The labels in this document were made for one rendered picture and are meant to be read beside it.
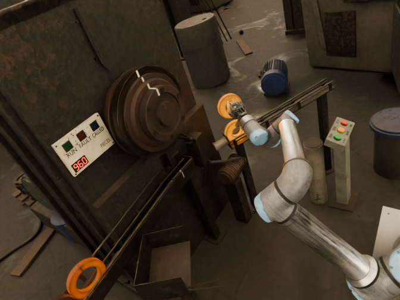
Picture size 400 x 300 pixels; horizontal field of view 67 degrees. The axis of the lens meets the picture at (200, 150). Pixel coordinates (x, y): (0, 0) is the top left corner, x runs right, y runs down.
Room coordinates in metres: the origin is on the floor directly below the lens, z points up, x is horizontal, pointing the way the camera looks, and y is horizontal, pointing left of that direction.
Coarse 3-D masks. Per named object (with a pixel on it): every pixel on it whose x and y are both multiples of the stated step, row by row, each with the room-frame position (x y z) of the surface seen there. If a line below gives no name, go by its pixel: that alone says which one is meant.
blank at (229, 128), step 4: (232, 120) 1.65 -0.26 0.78; (236, 120) 1.64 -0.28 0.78; (228, 124) 1.64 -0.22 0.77; (232, 124) 1.62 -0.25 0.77; (228, 128) 1.62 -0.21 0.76; (232, 128) 1.62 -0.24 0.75; (224, 132) 1.64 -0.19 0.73; (228, 132) 1.61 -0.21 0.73; (232, 132) 1.62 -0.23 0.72; (240, 132) 1.63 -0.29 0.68; (228, 136) 1.61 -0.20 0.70; (232, 136) 1.62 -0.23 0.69; (236, 136) 1.62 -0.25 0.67; (240, 140) 1.62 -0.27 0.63
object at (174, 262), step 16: (144, 240) 1.03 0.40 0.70; (160, 240) 1.03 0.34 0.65; (176, 240) 1.02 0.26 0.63; (144, 256) 0.96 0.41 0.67; (160, 256) 0.98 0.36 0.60; (176, 256) 0.95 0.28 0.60; (144, 272) 0.89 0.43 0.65; (160, 272) 0.90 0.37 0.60; (176, 272) 0.87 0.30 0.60; (144, 288) 0.78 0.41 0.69; (160, 288) 0.77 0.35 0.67; (176, 288) 0.76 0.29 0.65; (192, 288) 0.93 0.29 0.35
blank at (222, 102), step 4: (224, 96) 1.64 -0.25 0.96; (228, 96) 1.63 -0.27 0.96; (232, 96) 1.63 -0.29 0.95; (236, 96) 1.64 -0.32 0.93; (220, 100) 1.64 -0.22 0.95; (224, 100) 1.62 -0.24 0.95; (228, 100) 1.63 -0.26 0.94; (236, 100) 1.64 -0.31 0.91; (240, 100) 1.64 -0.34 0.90; (220, 104) 1.62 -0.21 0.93; (224, 104) 1.62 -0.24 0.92; (220, 108) 1.62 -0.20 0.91; (224, 108) 1.62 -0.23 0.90; (220, 112) 1.62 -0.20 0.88; (224, 112) 1.62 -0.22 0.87; (224, 116) 1.62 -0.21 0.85; (228, 116) 1.62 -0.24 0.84
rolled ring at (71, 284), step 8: (80, 264) 0.96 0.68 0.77; (88, 264) 0.97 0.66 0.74; (96, 264) 0.98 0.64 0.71; (104, 264) 1.00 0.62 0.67; (72, 272) 0.94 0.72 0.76; (80, 272) 0.94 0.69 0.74; (72, 280) 0.91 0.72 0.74; (96, 280) 0.97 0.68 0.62; (72, 288) 0.90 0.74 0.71; (88, 288) 0.94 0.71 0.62; (80, 296) 0.90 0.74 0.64
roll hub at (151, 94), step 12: (144, 96) 1.36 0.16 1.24; (156, 96) 1.36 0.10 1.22; (168, 96) 1.42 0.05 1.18; (180, 96) 1.46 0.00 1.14; (144, 108) 1.31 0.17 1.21; (156, 108) 1.35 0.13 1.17; (168, 108) 1.38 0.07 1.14; (180, 108) 1.44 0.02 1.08; (144, 120) 1.29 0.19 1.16; (156, 120) 1.33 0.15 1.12; (168, 120) 1.36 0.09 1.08; (180, 120) 1.42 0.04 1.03; (168, 132) 1.36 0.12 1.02
